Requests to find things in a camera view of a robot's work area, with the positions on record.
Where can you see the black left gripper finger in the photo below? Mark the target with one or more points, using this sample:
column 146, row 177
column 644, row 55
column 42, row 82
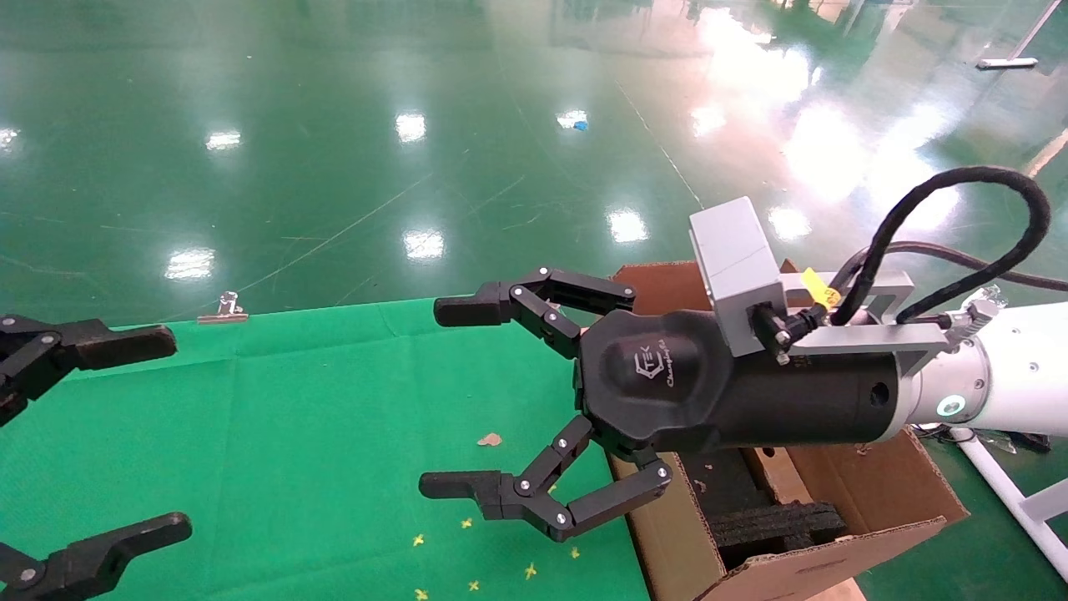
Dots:
column 100, row 344
column 92, row 559

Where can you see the white tube frame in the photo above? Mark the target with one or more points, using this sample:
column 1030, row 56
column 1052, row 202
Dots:
column 1010, row 492

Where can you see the small cardboard scrap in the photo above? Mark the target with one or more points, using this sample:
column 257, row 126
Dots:
column 490, row 439

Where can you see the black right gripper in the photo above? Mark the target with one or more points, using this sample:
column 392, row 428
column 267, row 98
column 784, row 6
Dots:
column 667, row 392

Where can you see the black foam insert block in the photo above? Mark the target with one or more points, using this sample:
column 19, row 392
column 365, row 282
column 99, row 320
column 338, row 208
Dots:
column 776, row 526

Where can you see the large open cardboard carton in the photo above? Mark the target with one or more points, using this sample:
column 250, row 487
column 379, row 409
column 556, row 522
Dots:
column 667, row 542

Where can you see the white floor squeegee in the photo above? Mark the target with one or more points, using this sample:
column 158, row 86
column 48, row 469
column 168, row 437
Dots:
column 1005, row 63

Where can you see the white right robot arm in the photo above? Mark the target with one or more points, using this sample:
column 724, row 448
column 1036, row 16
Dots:
column 1018, row 376

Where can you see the silver binder clip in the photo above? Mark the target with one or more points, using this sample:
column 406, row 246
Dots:
column 223, row 316

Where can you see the green table cloth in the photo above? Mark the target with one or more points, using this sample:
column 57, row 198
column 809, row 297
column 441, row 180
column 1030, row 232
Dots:
column 292, row 434

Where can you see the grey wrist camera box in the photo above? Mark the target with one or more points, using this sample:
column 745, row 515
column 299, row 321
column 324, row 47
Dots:
column 734, row 267

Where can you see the silver camera mounting bracket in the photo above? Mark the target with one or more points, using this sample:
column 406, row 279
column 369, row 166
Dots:
column 868, row 338

